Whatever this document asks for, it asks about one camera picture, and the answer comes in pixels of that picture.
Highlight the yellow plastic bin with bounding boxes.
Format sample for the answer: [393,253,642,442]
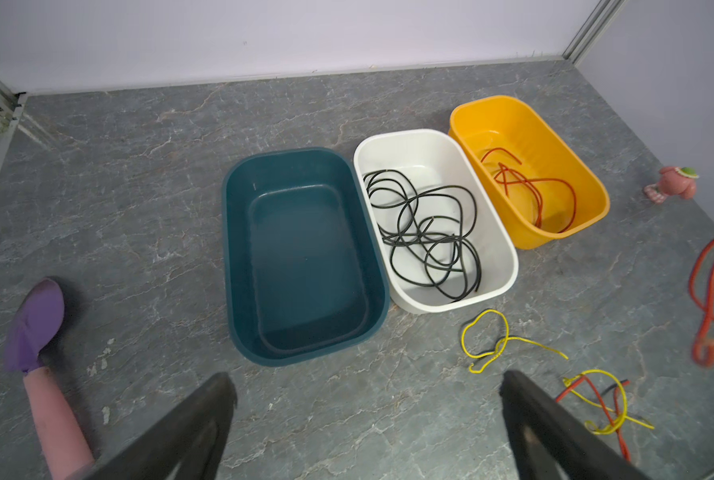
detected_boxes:
[449,95,610,250]

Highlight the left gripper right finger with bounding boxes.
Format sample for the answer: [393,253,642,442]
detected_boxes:
[500,370,646,480]

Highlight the purple pink brush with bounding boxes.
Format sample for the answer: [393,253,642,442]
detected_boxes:
[3,278,94,479]

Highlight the teal plastic bin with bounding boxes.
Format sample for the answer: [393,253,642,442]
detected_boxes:
[221,147,391,367]

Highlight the black cable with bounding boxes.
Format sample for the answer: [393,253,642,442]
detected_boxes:
[362,168,483,302]

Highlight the white plastic bin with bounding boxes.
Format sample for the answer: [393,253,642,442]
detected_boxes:
[353,129,519,314]

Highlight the pink toy cup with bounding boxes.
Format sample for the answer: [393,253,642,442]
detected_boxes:
[643,166,700,204]

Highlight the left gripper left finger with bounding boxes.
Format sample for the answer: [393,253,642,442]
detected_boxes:
[87,372,238,479]

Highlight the red cable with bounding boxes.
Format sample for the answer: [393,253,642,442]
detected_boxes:
[480,147,578,234]

